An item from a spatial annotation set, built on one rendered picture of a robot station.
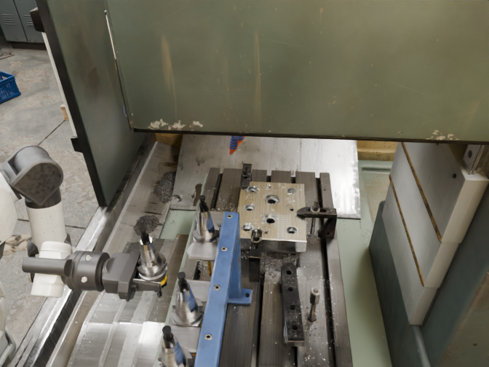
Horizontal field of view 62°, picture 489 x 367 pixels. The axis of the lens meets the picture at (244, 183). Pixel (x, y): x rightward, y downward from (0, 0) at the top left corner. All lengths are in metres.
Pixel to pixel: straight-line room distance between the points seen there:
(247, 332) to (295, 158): 1.08
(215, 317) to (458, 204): 0.55
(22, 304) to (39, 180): 1.58
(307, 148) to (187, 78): 1.48
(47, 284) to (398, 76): 0.81
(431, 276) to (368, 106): 0.56
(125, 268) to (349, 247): 1.10
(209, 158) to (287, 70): 1.47
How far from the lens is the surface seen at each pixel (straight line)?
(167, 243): 1.69
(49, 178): 1.16
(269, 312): 1.23
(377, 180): 2.27
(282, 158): 2.05
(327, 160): 2.06
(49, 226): 1.23
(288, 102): 0.66
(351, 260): 1.77
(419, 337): 1.30
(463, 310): 1.06
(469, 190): 0.94
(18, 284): 2.78
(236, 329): 1.20
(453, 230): 1.00
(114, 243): 1.81
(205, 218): 0.94
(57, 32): 1.46
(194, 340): 0.82
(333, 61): 0.64
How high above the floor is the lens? 1.91
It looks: 38 degrees down
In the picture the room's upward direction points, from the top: 1 degrees counter-clockwise
